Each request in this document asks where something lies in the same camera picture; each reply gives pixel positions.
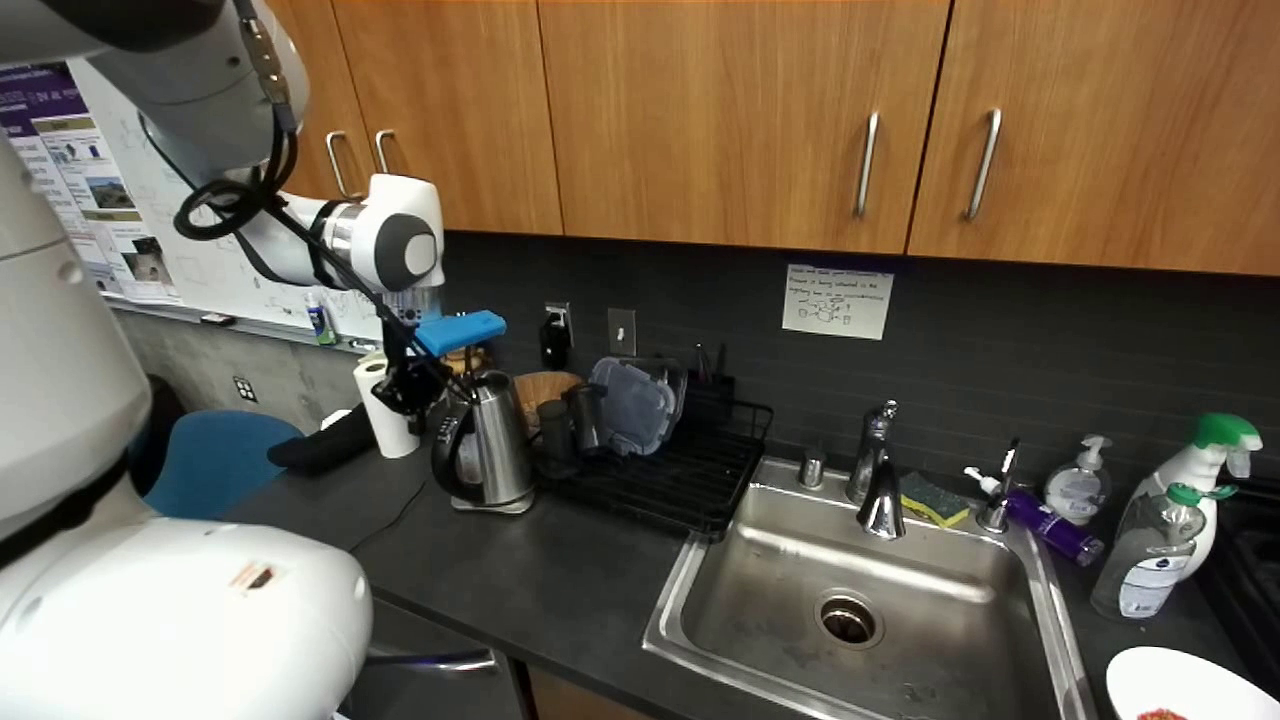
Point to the white paper wall note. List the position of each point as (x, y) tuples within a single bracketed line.
[(837, 300)]

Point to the black plug adapter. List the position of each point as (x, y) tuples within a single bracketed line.
[(556, 345)]

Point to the stainless steel sink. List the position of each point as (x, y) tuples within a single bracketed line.
[(803, 560)]

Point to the wooden cabinet door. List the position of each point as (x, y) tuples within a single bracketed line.
[(453, 107), (721, 120), (312, 67), (1134, 120)]

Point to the yellow green sponge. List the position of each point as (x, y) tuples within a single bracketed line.
[(934, 501)]

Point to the brown wooden bowl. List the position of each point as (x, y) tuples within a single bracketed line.
[(540, 395)]

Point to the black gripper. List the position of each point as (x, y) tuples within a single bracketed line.
[(408, 364)]

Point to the black travel mug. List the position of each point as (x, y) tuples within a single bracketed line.
[(563, 442)]

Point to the clear soap pump bottle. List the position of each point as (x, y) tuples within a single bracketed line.
[(1079, 485)]

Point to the small chrome sink knob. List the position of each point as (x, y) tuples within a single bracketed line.
[(813, 472)]

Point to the chrome sink faucet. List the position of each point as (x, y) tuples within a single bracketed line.
[(880, 501)]

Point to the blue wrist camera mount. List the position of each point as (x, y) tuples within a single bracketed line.
[(460, 333)]

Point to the small chrome side tap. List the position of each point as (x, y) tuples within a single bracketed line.
[(1001, 494)]

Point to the stainless steel electric kettle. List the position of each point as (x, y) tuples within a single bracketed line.
[(505, 442)]

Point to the white plate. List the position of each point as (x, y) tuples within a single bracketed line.
[(1174, 685)]

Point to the wall poster with photos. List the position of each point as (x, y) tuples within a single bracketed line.
[(94, 187)]

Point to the white paper towel roll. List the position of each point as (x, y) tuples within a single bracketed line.
[(388, 426)]

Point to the spray bottle with green trigger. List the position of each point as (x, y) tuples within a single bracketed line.
[(1162, 546)]

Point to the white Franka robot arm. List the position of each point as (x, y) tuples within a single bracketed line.
[(121, 625)]

